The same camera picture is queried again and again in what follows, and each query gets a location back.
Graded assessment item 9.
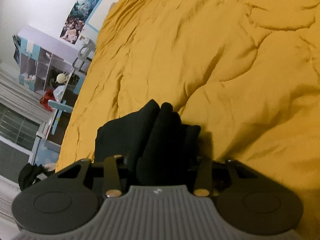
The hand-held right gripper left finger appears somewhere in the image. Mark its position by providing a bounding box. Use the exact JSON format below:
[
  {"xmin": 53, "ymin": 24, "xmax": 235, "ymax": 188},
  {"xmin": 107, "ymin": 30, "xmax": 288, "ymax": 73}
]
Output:
[{"xmin": 56, "ymin": 155, "xmax": 131, "ymax": 197}]

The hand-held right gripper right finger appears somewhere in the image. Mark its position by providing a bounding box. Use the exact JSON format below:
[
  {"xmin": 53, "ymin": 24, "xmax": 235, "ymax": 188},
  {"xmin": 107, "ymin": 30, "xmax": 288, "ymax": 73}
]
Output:
[{"xmin": 186, "ymin": 157, "xmax": 253, "ymax": 197}]

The black garment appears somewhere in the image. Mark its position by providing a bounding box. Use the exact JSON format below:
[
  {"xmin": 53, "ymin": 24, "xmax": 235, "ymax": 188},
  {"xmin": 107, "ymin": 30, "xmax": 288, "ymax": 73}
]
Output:
[{"xmin": 94, "ymin": 99, "xmax": 216, "ymax": 188}]

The pile of dark clothes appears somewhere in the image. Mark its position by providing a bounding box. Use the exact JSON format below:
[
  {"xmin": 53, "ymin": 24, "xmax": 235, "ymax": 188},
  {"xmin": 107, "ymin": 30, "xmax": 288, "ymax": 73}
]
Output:
[{"xmin": 18, "ymin": 163, "xmax": 56, "ymax": 191}]

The light blue table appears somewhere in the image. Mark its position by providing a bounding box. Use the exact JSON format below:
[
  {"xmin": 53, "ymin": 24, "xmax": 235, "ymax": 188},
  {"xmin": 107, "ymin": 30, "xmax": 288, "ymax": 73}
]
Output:
[{"xmin": 47, "ymin": 99, "xmax": 74, "ymax": 136}]

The red bag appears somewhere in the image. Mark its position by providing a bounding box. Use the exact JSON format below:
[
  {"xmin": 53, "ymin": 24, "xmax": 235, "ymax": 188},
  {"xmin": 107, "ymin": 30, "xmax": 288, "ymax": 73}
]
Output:
[{"xmin": 39, "ymin": 89, "xmax": 56, "ymax": 112}]

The glass balcony door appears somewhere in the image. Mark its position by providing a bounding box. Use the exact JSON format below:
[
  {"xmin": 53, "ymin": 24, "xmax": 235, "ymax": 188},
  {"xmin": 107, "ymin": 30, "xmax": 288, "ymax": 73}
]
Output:
[{"xmin": 0, "ymin": 102, "xmax": 48, "ymax": 167}]

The doll with white hat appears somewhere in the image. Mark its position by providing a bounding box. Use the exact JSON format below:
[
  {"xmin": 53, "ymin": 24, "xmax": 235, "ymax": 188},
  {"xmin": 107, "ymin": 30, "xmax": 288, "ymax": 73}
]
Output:
[{"xmin": 55, "ymin": 72, "xmax": 68, "ymax": 85}]

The yellow blanket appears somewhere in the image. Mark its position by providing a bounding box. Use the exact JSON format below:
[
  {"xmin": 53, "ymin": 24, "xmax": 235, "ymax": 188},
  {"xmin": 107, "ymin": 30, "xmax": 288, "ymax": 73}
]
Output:
[{"xmin": 55, "ymin": 0, "xmax": 320, "ymax": 230}]

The grey chair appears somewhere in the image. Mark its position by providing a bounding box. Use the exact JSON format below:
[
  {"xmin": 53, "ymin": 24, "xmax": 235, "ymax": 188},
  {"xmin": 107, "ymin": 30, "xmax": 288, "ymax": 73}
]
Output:
[{"xmin": 72, "ymin": 37, "xmax": 97, "ymax": 71}]

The grey striped curtain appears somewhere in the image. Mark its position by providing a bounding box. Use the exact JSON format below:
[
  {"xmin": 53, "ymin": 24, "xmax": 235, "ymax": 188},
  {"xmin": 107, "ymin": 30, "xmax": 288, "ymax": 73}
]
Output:
[{"xmin": 0, "ymin": 66, "xmax": 52, "ymax": 122}]

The lavender shelf unit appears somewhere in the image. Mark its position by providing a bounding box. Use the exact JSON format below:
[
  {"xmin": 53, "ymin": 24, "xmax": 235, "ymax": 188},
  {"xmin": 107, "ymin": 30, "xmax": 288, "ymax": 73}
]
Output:
[{"xmin": 12, "ymin": 27, "xmax": 82, "ymax": 94}]

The white headboard with blue trim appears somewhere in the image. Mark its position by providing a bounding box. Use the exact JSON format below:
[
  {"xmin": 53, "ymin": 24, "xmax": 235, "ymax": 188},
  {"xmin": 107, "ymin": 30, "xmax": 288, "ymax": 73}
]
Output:
[{"xmin": 85, "ymin": 0, "xmax": 140, "ymax": 33}]

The pale figure anime wall poster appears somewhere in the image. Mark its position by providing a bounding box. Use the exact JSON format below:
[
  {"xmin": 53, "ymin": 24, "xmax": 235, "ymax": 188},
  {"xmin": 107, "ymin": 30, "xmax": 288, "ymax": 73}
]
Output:
[{"xmin": 60, "ymin": 17, "xmax": 86, "ymax": 45}]

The teal anime wall poster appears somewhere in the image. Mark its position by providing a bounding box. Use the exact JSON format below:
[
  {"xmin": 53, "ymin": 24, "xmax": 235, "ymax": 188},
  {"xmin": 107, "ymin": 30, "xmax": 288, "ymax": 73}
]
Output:
[{"xmin": 71, "ymin": 0, "xmax": 100, "ymax": 21}]

